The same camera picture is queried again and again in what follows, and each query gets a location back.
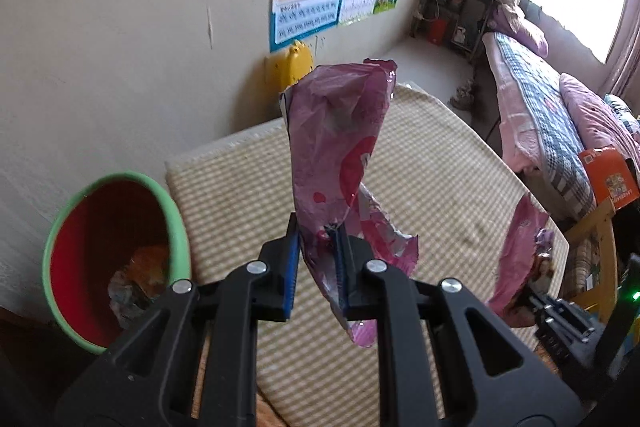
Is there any orange plastic bag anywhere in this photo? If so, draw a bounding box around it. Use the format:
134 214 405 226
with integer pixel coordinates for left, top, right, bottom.
131 246 172 293

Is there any silver foil wrapper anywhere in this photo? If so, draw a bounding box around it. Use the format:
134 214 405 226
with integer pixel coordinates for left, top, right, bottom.
107 271 161 324

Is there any striped yellow table mat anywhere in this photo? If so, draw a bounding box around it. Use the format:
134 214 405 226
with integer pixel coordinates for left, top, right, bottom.
165 82 571 427

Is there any blue patterned pillow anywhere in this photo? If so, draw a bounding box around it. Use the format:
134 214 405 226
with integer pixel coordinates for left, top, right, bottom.
602 93 640 134

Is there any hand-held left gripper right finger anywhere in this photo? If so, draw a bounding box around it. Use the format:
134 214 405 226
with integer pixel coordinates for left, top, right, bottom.
325 223 583 427

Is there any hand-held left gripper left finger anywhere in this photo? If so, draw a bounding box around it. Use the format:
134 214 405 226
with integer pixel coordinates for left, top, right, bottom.
55 213 301 427

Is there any large pink plastic wrapper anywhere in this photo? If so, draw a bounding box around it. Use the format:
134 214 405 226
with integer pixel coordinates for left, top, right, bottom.
279 59 420 349

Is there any purple pillow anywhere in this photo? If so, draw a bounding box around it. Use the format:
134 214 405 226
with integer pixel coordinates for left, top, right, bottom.
487 2 550 58

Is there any red canister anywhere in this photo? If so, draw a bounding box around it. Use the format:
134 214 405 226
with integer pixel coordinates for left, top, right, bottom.
426 18 449 44

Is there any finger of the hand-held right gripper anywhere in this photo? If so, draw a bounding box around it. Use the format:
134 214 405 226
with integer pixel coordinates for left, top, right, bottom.
517 288 598 344

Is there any pink quilt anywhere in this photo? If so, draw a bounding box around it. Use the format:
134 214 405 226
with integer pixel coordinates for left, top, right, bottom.
558 73 640 168

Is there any metal shelf table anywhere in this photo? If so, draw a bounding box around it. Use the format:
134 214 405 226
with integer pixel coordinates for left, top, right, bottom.
411 0 496 58

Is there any pair of shoes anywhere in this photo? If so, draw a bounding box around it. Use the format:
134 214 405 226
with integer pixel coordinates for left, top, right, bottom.
449 79 477 110

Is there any pink printed snack wrapper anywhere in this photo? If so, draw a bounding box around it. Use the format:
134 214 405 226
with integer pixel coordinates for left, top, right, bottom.
486 194 556 328

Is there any yellow duck stool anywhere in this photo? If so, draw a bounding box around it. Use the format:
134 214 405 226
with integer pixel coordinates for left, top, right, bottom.
264 39 316 95

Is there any red bin with green rim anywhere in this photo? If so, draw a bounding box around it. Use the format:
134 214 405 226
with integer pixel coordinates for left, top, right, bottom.
42 172 192 354

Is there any beige plush toy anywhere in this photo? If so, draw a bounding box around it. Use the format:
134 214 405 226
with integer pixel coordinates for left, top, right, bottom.
492 0 527 24

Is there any bed with plaid sheet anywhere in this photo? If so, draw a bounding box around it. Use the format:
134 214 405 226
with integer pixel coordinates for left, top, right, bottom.
480 32 640 229

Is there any orange cardboard box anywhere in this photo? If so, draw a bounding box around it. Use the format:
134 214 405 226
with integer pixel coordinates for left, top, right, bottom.
578 147 640 210

